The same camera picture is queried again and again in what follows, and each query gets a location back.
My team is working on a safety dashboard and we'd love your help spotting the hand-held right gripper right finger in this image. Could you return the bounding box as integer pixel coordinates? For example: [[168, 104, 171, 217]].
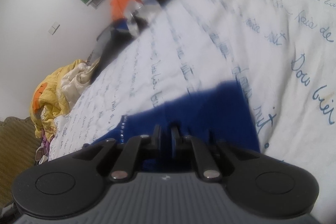
[[171, 126, 252, 182]]

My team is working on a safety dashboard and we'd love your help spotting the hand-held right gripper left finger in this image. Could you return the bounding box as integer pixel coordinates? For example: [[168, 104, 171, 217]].
[[83, 125, 161, 182]]

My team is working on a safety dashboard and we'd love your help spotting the blue rhinestone sweater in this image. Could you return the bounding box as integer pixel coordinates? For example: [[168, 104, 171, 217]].
[[94, 80, 260, 172]]

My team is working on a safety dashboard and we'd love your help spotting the dark cloth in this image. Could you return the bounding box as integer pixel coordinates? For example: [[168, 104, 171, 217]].
[[89, 19, 137, 83]]

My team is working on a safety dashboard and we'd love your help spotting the yellow cartoon blanket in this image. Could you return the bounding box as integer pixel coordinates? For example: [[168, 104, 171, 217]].
[[29, 59, 105, 140]]

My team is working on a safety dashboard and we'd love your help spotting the purple cloth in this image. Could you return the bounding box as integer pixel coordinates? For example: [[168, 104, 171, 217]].
[[35, 135, 50, 161]]

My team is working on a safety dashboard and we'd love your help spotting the white script-printed bedspread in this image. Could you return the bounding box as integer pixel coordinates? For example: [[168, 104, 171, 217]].
[[49, 0, 336, 188]]

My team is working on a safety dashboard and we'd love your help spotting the orange cloth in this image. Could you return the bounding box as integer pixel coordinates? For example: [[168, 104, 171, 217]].
[[110, 0, 137, 21]]

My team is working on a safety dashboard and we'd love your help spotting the olive upholstered headboard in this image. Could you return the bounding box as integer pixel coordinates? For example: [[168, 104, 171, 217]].
[[0, 116, 44, 211]]

